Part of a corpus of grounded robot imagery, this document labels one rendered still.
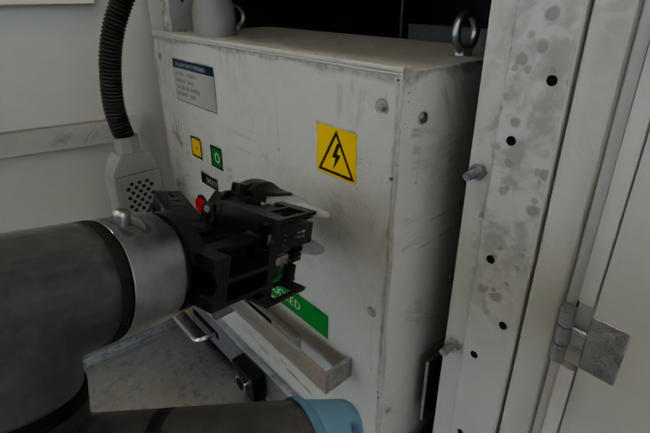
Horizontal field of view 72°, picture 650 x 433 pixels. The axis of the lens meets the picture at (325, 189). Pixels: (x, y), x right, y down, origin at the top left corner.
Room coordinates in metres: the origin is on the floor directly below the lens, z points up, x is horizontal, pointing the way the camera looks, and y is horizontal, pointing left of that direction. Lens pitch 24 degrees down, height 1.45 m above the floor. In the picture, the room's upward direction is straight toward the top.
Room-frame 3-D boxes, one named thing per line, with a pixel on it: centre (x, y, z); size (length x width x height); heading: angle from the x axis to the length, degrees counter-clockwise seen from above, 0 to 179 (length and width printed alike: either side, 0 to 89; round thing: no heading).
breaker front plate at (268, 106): (0.54, 0.10, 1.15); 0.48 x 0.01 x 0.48; 42
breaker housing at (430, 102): (0.71, -0.09, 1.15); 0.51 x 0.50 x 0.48; 132
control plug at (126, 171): (0.65, 0.29, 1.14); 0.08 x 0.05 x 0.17; 132
